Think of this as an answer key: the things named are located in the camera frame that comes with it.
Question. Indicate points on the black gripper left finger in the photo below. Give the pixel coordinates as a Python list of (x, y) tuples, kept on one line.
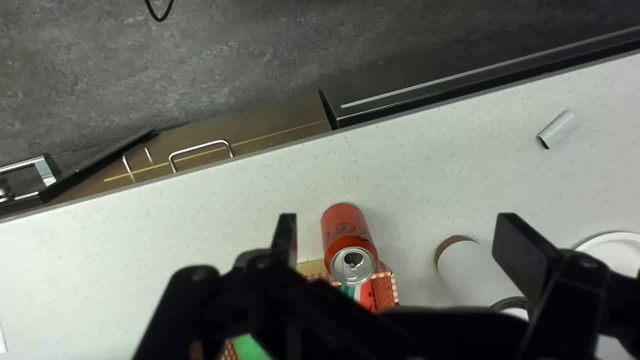
[(284, 241)]

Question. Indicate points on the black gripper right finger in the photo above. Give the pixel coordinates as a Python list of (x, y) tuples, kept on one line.
[(527, 257)]

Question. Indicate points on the white cylindrical tumbler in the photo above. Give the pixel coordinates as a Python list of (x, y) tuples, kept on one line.
[(466, 270)]

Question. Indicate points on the orange soda can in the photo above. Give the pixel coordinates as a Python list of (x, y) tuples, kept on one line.
[(347, 232)]

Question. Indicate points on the white round plate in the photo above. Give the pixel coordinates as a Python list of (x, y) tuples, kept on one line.
[(616, 251)]

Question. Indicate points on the wooden lower cabinet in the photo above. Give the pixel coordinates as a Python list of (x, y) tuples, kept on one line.
[(266, 137)]

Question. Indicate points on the basket of colourful items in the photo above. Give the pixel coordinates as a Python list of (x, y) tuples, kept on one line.
[(380, 292)]

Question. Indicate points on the small grey tube piece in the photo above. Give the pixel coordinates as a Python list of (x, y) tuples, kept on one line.
[(556, 129)]

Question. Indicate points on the black oven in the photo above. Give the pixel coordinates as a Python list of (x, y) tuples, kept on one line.
[(101, 162)]

